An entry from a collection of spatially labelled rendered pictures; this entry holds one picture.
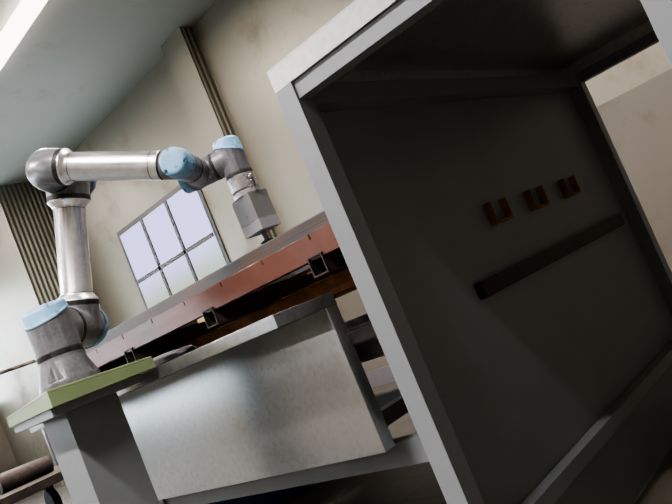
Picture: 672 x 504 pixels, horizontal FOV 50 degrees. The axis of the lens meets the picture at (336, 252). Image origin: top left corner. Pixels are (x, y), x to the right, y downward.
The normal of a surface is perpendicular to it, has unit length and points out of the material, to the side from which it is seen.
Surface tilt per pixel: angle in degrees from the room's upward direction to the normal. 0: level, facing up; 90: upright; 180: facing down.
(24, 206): 90
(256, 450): 90
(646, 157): 90
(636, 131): 90
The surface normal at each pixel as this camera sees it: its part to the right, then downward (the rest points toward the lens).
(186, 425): -0.62, 0.20
